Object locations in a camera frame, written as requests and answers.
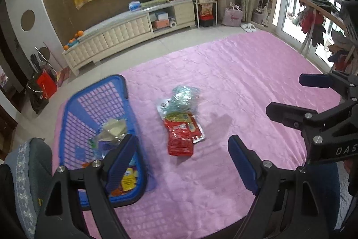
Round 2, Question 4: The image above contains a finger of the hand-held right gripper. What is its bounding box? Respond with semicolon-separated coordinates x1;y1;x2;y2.
266;99;358;134
299;70;358;101

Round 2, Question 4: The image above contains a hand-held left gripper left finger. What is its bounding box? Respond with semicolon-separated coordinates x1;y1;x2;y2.
35;134;139;239

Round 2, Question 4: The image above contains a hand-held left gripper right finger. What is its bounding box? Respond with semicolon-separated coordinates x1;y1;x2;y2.
227;135;340;239

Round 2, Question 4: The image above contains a yellow snack packet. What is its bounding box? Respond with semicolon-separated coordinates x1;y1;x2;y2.
120;168;138;192

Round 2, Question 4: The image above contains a clear cracker packet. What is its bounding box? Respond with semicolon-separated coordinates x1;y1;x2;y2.
96;118;128;144

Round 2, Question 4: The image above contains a blue plastic basket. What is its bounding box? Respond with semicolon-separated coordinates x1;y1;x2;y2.
59;75;147;210

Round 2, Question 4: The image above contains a person's leg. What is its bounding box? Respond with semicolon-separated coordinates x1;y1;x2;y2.
305;163;340;231

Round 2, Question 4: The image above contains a wooden clothes rack with garments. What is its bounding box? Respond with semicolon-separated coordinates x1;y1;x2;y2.
283;0;358;74

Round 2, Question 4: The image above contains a red snack packet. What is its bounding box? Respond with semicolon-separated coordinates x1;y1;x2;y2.
168;127;194;157

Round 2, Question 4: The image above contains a pink quilted blanket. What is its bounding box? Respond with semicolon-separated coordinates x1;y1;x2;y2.
52;31;343;239

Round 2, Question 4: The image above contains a white green snack packet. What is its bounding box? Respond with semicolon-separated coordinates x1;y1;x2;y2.
157;99;206;144

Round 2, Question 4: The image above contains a clear light-blue snack bag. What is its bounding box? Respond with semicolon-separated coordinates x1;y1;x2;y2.
165;85;200;116

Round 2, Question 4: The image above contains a pink shopping bag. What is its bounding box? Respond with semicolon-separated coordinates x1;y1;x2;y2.
222;2;244;27

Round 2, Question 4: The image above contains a black bag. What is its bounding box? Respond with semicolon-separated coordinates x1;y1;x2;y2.
26;71;49;115

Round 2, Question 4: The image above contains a red bag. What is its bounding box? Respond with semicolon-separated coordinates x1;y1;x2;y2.
36;72;58;99

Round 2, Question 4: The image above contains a cream low cabinet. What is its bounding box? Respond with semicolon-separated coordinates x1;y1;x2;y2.
62;0;196;76

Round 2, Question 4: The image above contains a green folded towel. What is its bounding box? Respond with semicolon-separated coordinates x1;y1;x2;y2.
140;0;170;8

